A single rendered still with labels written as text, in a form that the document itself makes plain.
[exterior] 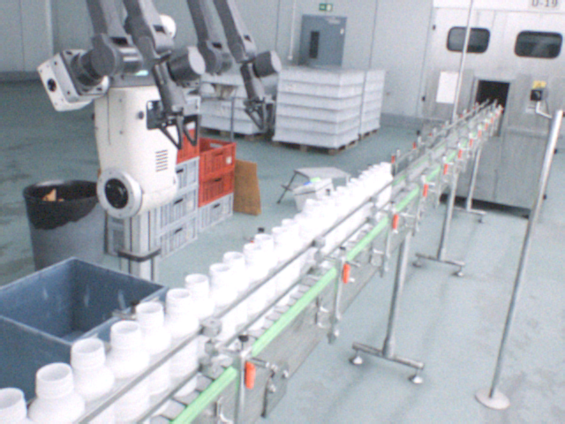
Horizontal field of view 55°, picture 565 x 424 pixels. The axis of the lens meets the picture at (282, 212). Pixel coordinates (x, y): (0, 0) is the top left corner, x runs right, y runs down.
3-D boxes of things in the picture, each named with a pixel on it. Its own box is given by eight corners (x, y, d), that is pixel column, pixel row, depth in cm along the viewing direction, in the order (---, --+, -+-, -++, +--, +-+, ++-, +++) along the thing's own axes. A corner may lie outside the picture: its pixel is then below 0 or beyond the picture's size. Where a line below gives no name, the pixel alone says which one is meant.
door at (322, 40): (335, 118, 1173) (345, 16, 1109) (293, 113, 1212) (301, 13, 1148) (336, 118, 1181) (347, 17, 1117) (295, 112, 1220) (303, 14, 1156)
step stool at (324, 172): (316, 200, 556) (320, 160, 544) (350, 218, 505) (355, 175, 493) (275, 202, 535) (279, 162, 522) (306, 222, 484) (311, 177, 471)
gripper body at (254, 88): (274, 100, 173) (267, 78, 172) (261, 101, 164) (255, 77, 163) (256, 106, 176) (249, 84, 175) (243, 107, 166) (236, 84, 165)
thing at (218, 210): (198, 234, 434) (199, 208, 427) (155, 224, 448) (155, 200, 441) (233, 215, 488) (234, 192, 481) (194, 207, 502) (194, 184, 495)
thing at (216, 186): (199, 208, 427) (199, 181, 420) (155, 199, 441) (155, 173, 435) (234, 192, 481) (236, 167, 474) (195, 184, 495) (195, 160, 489)
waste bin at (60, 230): (70, 316, 298) (64, 206, 278) (11, 295, 315) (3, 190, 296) (125, 286, 337) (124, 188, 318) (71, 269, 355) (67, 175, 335)
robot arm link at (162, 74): (159, 64, 132) (144, 64, 127) (181, 56, 129) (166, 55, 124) (168, 93, 133) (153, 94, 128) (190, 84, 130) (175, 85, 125)
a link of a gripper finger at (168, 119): (203, 143, 131) (192, 106, 130) (186, 147, 125) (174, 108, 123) (181, 150, 134) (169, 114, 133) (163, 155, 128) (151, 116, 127)
